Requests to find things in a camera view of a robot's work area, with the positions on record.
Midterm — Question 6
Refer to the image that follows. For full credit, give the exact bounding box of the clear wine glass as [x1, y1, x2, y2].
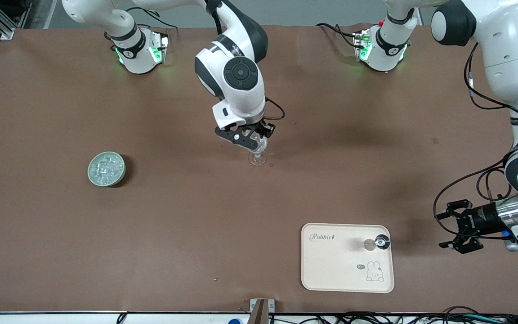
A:
[248, 137, 268, 166]

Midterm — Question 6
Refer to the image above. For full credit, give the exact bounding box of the bundle of black cables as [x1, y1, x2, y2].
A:
[268, 306, 518, 324]

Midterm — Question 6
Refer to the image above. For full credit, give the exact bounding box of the white rabbit print tray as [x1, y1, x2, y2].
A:
[301, 223, 395, 294]

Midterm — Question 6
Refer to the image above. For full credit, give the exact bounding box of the black base cable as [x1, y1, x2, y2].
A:
[316, 22, 359, 48]
[124, 6, 179, 36]

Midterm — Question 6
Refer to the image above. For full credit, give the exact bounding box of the metal bracket on table edge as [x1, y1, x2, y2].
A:
[250, 298, 275, 324]

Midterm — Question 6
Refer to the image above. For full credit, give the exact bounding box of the black arm wrist cable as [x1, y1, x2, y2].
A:
[263, 96, 286, 121]
[433, 157, 518, 239]

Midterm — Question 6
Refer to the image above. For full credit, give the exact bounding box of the clear ice cubes pile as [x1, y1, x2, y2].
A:
[90, 153, 124, 185]

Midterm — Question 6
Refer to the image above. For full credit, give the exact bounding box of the white table edge rail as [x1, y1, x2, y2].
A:
[0, 311, 518, 324]

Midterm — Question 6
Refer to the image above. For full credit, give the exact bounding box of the black left arm wrist cable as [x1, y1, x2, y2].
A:
[433, 157, 518, 239]

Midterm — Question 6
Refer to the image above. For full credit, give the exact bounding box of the green round bowl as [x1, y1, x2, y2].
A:
[87, 151, 127, 188]

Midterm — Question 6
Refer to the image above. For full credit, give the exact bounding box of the black right arm wrist cable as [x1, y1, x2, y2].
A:
[263, 96, 286, 121]

